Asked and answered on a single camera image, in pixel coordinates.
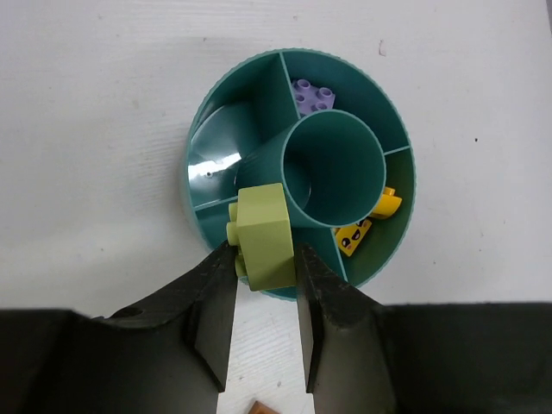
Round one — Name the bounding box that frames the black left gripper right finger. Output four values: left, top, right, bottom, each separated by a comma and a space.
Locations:
295, 244, 551, 413

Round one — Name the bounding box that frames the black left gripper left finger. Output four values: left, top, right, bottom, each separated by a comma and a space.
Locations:
1, 243, 237, 413

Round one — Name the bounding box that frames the brown lego plate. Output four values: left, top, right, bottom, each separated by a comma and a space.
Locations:
248, 400, 279, 414

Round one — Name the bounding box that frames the yellow long lego brick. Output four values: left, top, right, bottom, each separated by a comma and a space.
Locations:
334, 218, 372, 257

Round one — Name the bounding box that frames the light green lego brick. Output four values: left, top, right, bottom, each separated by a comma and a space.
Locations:
226, 183, 296, 292

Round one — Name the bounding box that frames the purple square lego brick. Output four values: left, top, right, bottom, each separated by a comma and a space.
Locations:
292, 78, 336, 116

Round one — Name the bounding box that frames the yellow lego in container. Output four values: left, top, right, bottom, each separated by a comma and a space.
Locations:
369, 186, 402, 220

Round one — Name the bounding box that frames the teal round divided container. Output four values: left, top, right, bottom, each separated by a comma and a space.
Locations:
179, 48, 416, 286

